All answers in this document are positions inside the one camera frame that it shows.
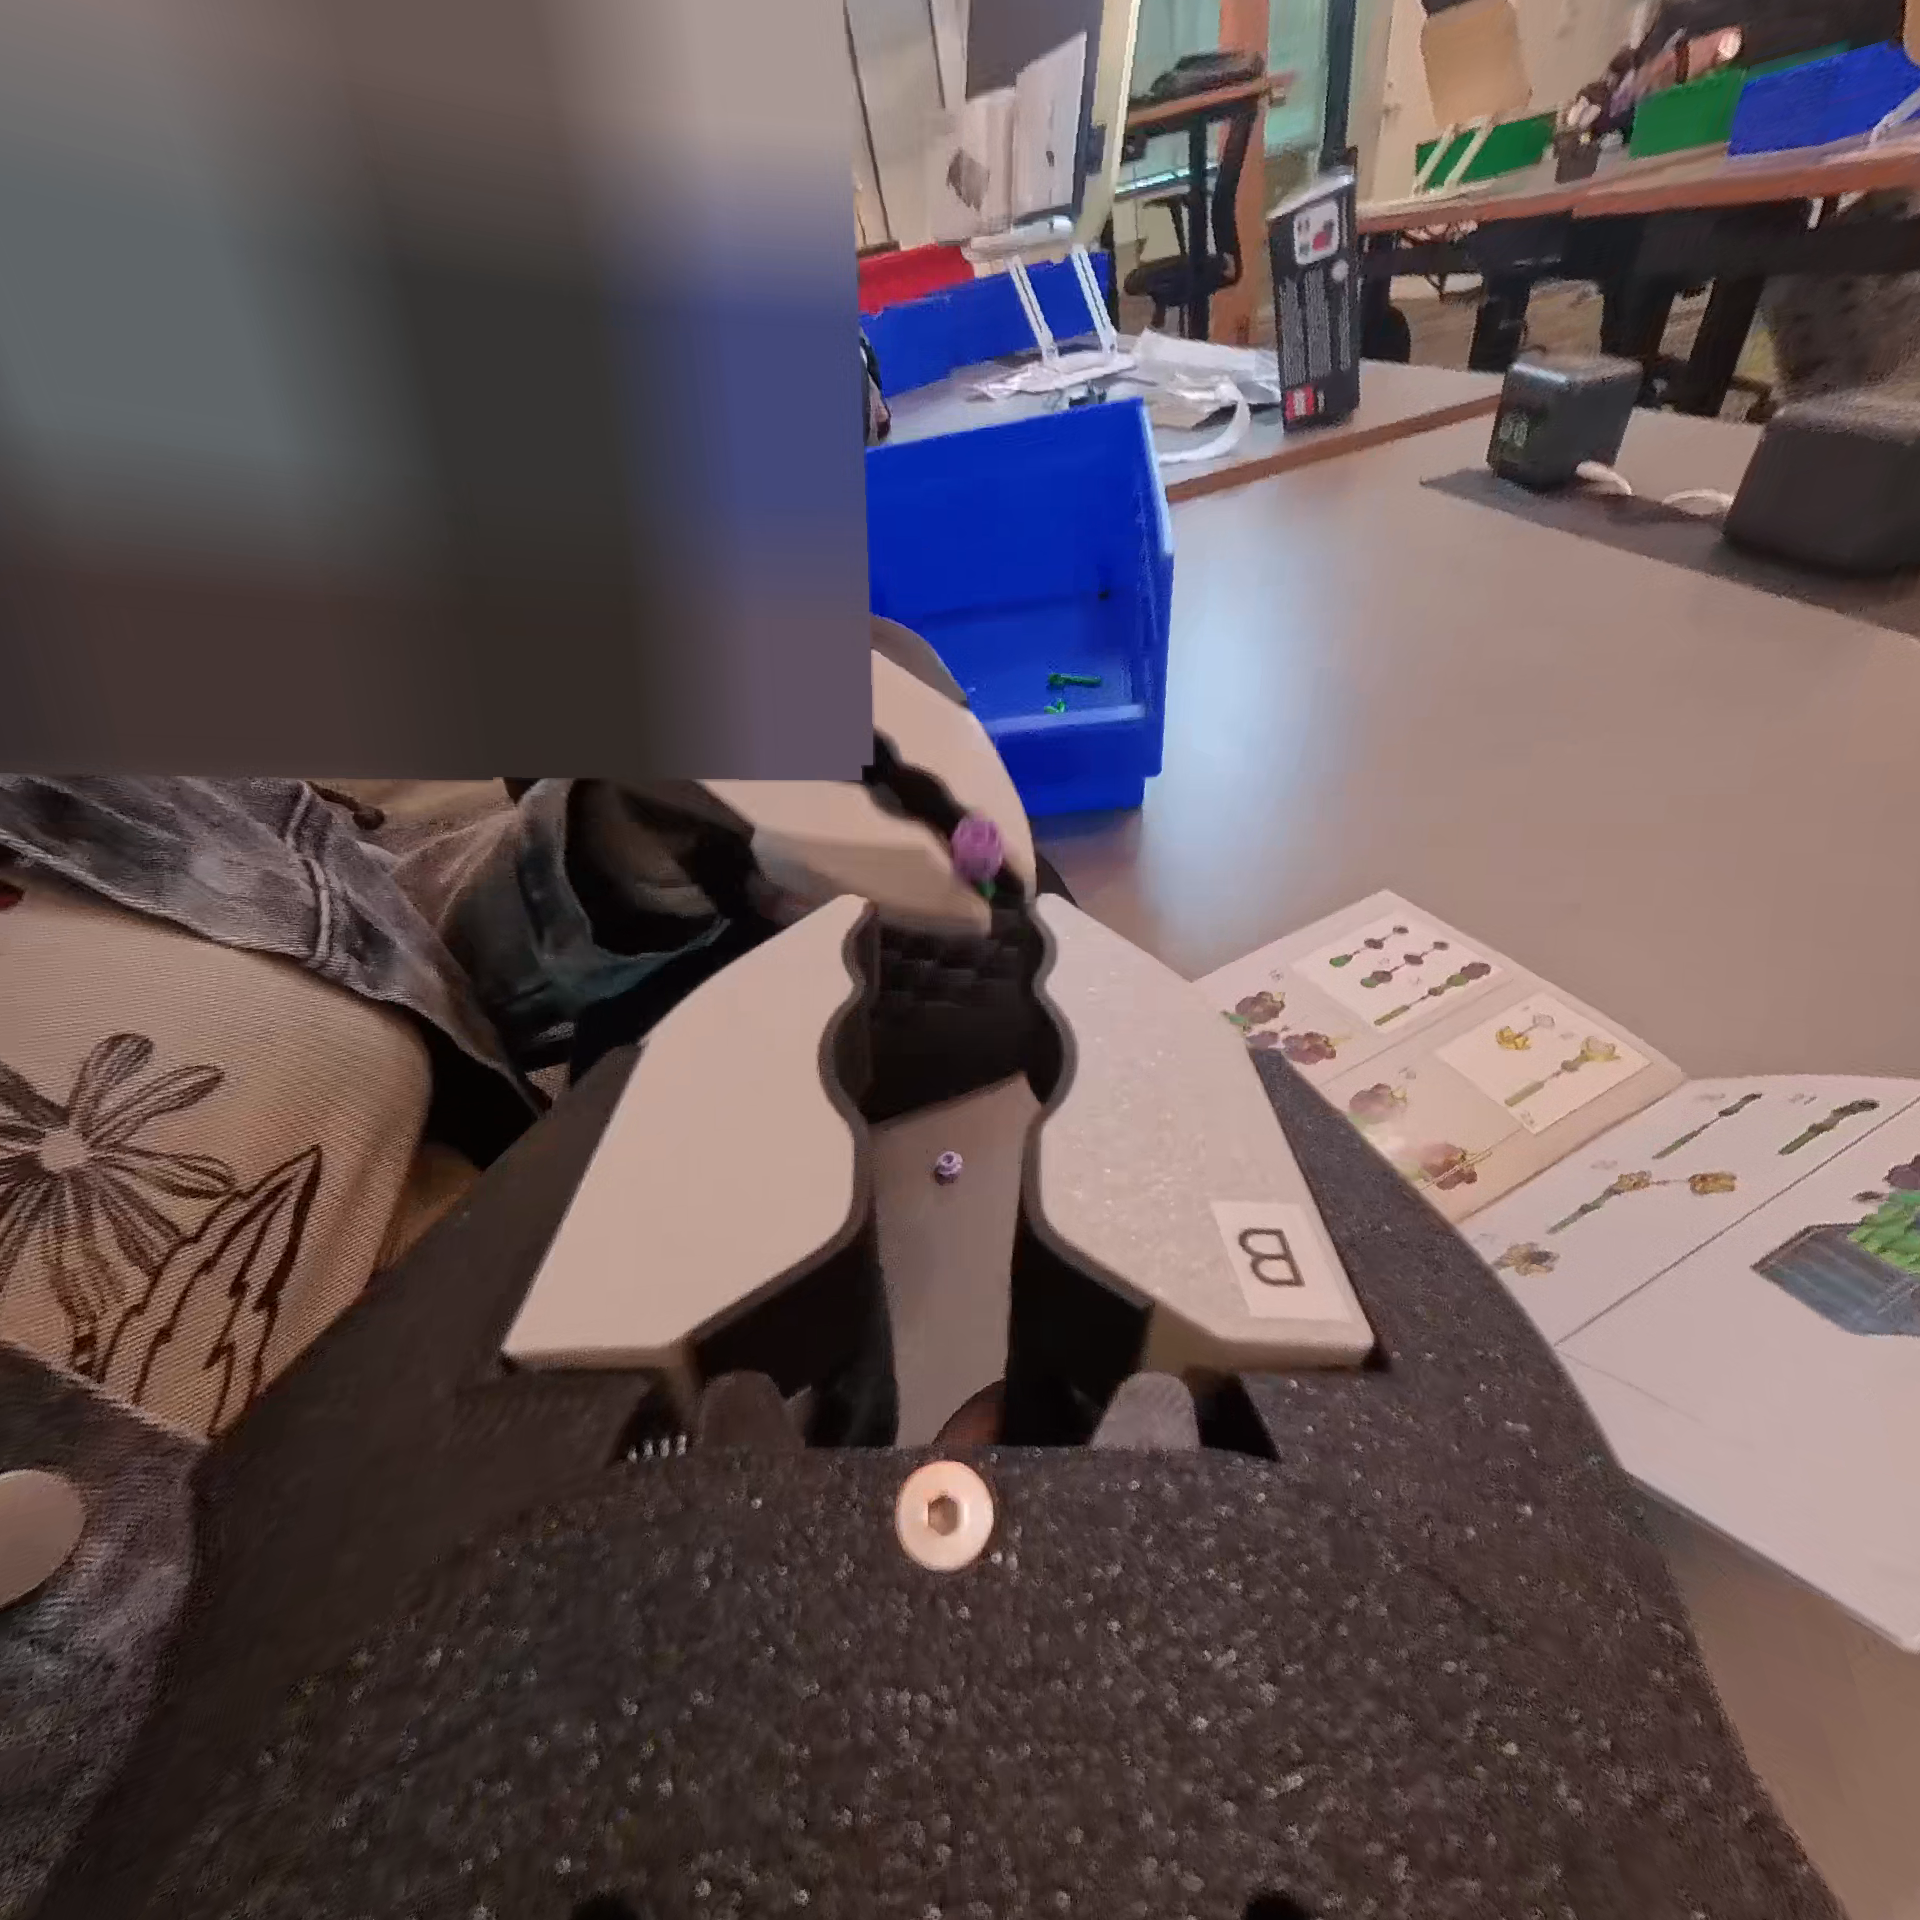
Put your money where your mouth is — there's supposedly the red plastic bin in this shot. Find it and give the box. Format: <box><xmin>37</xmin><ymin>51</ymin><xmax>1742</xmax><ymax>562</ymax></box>
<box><xmin>857</xmin><ymin>243</ymin><xmax>977</xmax><ymax>321</ymax></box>

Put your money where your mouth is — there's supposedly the wood-edged grey table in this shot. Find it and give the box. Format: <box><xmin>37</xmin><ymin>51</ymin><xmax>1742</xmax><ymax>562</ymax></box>
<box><xmin>887</xmin><ymin>350</ymin><xmax>1509</xmax><ymax>505</ymax></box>

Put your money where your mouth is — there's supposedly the instruction booklet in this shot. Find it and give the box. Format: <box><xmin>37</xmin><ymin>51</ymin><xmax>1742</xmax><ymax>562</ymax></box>
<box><xmin>1189</xmin><ymin>887</ymin><xmax>1920</xmax><ymax>1650</ymax></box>

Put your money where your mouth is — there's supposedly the grey desk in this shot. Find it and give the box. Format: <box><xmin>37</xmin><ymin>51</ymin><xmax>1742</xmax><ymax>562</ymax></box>
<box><xmin>881</xmin><ymin>390</ymin><xmax>1920</xmax><ymax>1920</ymax></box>

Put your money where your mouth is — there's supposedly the green plastic bin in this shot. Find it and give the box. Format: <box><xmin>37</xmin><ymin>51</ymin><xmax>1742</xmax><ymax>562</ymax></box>
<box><xmin>1626</xmin><ymin>66</ymin><xmax>1748</xmax><ymax>162</ymax></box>
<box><xmin>1412</xmin><ymin>113</ymin><xmax>1564</xmax><ymax>199</ymax></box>

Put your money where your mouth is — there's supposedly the black power station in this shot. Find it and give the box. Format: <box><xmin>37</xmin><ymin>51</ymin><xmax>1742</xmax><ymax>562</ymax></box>
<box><xmin>1487</xmin><ymin>350</ymin><xmax>1649</xmax><ymax>491</ymax></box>

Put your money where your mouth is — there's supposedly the white plastic bag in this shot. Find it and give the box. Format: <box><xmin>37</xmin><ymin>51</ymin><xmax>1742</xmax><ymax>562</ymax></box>
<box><xmin>1124</xmin><ymin>328</ymin><xmax>1250</xmax><ymax>472</ymax></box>

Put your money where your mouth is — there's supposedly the shallow blue plastic bin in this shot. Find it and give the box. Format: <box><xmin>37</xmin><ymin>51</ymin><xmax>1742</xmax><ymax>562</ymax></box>
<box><xmin>865</xmin><ymin>252</ymin><xmax>1124</xmax><ymax>402</ymax></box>

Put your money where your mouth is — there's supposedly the black flower print product box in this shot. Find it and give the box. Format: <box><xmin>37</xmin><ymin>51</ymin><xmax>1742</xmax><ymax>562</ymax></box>
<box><xmin>1261</xmin><ymin>162</ymin><xmax>1367</xmax><ymax>432</ymax></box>

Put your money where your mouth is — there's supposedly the black mesh office chair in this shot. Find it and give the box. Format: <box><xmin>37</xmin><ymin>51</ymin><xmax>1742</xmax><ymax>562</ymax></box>
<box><xmin>1124</xmin><ymin>113</ymin><xmax>1261</xmax><ymax>343</ymax></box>

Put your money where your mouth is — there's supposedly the clear acrylic stand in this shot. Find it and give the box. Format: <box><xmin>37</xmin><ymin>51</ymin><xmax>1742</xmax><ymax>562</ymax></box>
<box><xmin>972</xmin><ymin>223</ymin><xmax>1137</xmax><ymax>390</ymax></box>

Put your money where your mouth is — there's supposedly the long wooden desk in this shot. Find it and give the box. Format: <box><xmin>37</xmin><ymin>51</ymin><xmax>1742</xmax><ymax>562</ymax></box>
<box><xmin>1359</xmin><ymin>132</ymin><xmax>1920</xmax><ymax>243</ymax></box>

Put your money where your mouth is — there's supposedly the white cable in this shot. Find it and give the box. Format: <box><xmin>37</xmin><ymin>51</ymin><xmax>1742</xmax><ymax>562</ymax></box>
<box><xmin>1569</xmin><ymin>459</ymin><xmax>1742</xmax><ymax>521</ymax></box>

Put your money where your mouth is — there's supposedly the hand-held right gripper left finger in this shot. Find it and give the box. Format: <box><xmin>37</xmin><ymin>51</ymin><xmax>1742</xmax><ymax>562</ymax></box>
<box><xmin>499</xmin><ymin>891</ymin><xmax>881</xmax><ymax>1370</ymax></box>

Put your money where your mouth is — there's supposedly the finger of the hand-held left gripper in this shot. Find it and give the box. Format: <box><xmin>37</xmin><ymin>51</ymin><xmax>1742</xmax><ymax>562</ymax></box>
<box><xmin>758</xmin><ymin>812</ymin><xmax>1000</xmax><ymax>940</ymax></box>
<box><xmin>874</xmin><ymin>614</ymin><xmax>1039</xmax><ymax>899</ymax></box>

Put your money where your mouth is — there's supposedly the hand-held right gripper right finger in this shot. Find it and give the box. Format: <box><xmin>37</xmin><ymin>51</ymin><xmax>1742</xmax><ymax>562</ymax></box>
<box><xmin>1019</xmin><ymin>891</ymin><xmax>1381</xmax><ymax>1370</ymax></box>

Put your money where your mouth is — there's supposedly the dark grey rounded case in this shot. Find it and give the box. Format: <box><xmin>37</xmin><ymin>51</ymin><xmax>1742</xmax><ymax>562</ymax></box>
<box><xmin>1727</xmin><ymin>390</ymin><xmax>1920</xmax><ymax>579</ymax></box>

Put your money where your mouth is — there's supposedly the large blue storage bin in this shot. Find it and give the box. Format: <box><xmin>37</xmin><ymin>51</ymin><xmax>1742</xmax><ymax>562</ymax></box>
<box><xmin>1733</xmin><ymin>40</ymin><xmax>1920</xmax><ymax>162</ymax></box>

